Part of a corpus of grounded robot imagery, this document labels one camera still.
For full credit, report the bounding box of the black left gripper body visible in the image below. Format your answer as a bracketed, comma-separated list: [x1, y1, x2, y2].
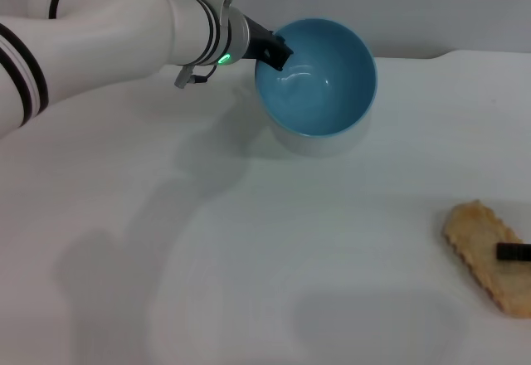
[242, 15, 277, 62]

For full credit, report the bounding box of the ridged toy bread loaf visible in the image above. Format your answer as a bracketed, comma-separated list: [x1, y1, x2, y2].
[442, 199, 531, 319]

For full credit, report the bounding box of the blue ceramic bowl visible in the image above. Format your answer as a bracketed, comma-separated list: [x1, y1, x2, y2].
[254, 17, 378, 157]

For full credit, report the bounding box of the grey wrist cable connector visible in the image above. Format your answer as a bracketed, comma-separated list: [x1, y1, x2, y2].
[173, 64, 219, 90]

